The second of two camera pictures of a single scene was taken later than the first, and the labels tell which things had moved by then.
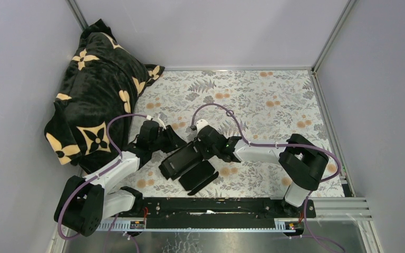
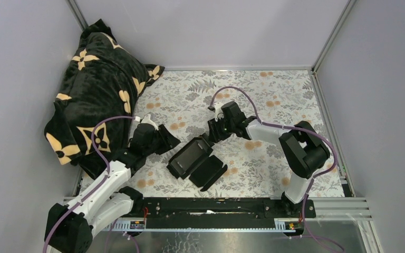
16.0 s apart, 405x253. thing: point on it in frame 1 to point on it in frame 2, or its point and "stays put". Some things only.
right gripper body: [206, 152] to [221, 128]
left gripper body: [166, 142] stays put
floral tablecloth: [265, 106] stays put
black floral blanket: [104, 80] stays put
